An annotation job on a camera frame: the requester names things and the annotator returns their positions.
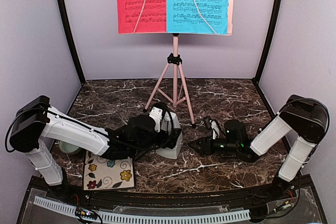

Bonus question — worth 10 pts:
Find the right black frame post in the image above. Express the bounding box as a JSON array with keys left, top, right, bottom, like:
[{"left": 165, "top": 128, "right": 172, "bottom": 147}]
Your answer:
[{"left": 253, "top": 0, "right": 281, "bottom": 85}]

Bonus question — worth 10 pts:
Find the blue sheet music paper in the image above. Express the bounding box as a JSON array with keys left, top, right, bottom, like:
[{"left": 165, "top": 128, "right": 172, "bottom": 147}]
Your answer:
[{"left": 166, "top": 0, "right": 233, "bottom": 35}]

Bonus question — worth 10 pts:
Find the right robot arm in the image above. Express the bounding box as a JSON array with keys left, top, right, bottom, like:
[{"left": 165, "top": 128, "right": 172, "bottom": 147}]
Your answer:
[{"left": 188, "top": 95, "right": 330, "bottom": 200}]

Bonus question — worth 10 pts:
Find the black frame post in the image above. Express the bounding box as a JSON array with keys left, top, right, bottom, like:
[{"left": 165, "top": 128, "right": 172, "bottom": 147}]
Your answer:
[
  {"left": 57, "top": 0, "right": 86, "bottom": 85},
  {"left": 253, "top": 0, "right": 281, "bottom": 85}
]

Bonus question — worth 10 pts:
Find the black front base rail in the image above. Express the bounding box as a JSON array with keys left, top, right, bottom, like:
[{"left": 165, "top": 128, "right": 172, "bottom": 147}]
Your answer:
[{"left": 17, "top": 175, "right": 327, "bottom": 223}]

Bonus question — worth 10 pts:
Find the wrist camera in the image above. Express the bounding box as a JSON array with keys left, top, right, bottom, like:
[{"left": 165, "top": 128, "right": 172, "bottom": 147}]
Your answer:
[
  {"left": 204, "top": 116, "right": 221, "bottom": 140},
  {"left": 149, "top": 102, "right": 171, "bottom": 133}
]

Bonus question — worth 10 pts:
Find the red sheet music paper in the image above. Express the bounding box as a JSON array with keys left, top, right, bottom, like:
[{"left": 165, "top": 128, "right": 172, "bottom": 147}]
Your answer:
[{"left": 117, "top": 0, "right": 167, "bottom": 34}]

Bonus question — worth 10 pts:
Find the white metronome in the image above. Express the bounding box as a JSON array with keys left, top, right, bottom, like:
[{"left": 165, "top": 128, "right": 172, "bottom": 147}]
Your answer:
[{"left": 155, "top": 112, "right": 183, "bottom": 159}]

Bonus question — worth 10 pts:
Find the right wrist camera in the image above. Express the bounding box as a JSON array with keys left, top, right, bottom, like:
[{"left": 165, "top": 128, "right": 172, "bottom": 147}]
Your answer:
[{"left": 204, "top": 116, "right": 221, "bottom": 140}]

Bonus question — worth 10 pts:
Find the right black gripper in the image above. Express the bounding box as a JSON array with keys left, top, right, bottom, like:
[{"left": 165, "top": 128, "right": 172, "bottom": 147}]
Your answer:
[{"left": 188, "top": 134, "right": 240, "bottom": 155}]

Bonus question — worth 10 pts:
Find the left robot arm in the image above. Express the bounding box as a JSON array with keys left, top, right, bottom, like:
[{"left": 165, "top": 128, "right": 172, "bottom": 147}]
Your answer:
[{"left": 5, "top": 95, "right": 183, "bottom": 201}]

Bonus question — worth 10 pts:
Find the floral square plate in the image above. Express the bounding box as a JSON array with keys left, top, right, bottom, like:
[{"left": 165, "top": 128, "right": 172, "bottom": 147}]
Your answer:
[{"left": 82, "top": 151, "right": 135, "bottom": 191}]

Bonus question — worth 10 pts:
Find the pale green bowl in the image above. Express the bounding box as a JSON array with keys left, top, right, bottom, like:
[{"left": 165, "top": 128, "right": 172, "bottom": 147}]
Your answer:
[{"left": 59, "top": 141, "right": 81, "bottom": 155}]

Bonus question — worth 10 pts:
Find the grey slotted cable duct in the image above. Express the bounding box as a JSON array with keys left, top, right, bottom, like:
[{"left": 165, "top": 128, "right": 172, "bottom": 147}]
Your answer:
[{"left": 33, "top": 196, "right": 250, "bottom": 223}]

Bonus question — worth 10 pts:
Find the pink music stand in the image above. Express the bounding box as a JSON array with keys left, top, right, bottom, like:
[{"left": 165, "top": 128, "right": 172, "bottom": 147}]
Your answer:
[{"left": 114, "top": 0, "right": 236, "bottom": 129}]

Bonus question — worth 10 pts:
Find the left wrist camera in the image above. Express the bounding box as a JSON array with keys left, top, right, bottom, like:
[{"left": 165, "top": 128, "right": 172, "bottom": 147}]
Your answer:
[{"left": 149, "top": 102, "right": 171, "bottom": 133}]

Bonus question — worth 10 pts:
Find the left black frame post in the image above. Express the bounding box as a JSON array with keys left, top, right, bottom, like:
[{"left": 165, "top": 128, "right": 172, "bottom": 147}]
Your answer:
[{"left": 57, "top": 0, "right": 86, "bottom": 85}]

